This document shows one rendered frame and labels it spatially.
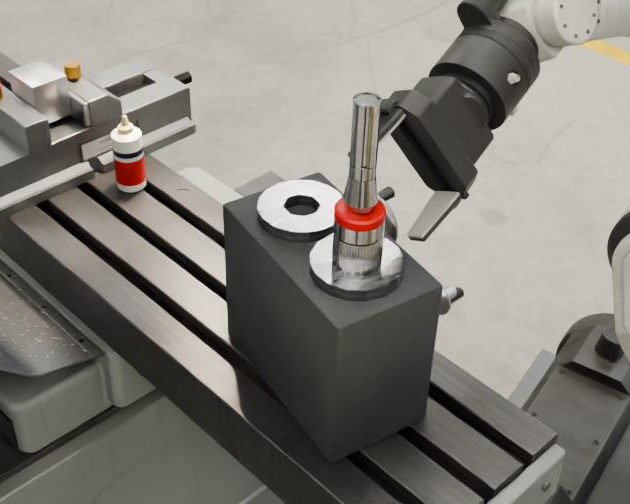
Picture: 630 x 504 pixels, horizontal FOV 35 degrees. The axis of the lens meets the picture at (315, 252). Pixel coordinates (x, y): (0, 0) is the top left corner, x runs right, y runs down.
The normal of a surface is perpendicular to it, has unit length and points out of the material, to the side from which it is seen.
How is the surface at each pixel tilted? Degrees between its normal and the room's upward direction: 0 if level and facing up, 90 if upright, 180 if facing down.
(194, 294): 0
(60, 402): 90
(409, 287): 0
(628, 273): 90
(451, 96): 63
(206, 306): 0
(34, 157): 90
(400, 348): 90
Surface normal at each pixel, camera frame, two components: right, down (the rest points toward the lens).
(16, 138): -0.73, 0.42
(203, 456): 0.69, 0.47
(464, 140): 0.59, 0.08
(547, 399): 0.02, -0.78
